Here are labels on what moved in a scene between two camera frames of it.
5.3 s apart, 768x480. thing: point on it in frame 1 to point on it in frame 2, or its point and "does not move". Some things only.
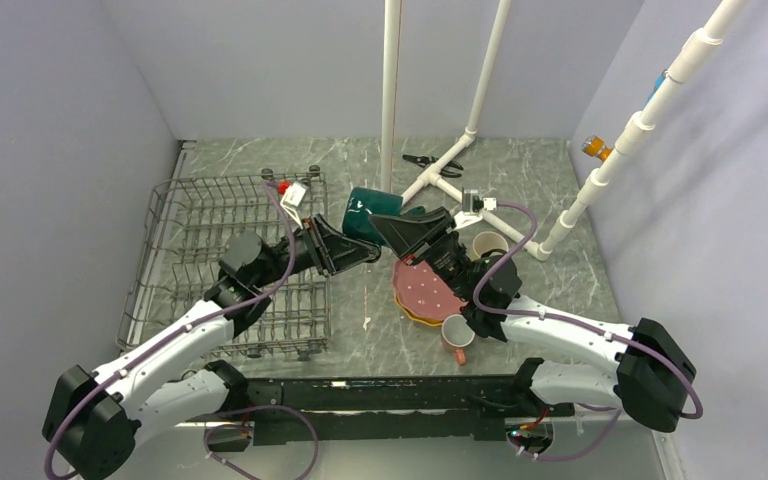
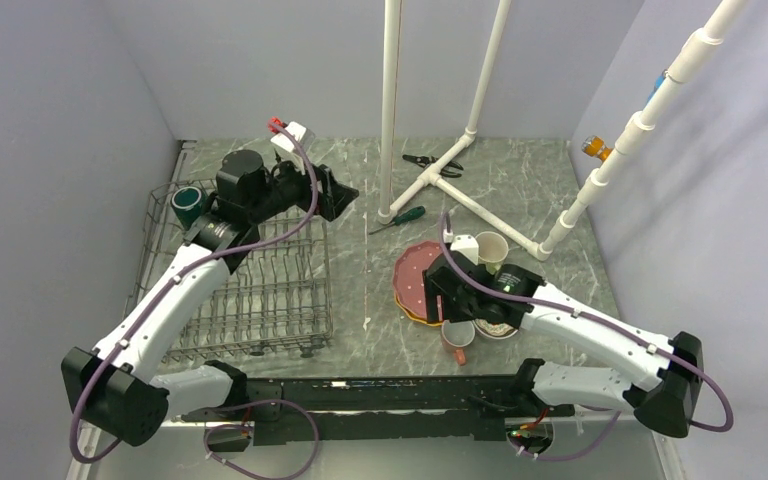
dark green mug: [363, 203] to [188, 203]
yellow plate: [414, 317] does not move
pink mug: [457, 335] does not move
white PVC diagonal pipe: [640, 125] does not move
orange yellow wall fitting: [594, 146] does not move
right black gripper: [417, 237] to [448, 311]
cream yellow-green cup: [486, 241] does not move
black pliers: [426, 161] does not move
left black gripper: [331, 251] to [334, 196]
